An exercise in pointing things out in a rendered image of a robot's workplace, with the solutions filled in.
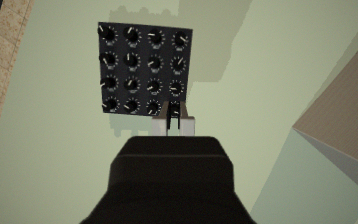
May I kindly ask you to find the black knob box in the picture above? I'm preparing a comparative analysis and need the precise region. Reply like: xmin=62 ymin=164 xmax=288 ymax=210
xmin=97 ymin=22 xmax=193 ymax=118

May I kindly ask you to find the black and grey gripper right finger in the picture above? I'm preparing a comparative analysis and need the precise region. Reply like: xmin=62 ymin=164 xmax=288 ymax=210
xmin=178 ymin=101 xmax=195 ymax=136

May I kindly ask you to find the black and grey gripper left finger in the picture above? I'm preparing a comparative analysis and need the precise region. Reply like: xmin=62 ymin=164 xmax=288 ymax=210
xmin=151 ymin=101 xmax=171 ymax=136

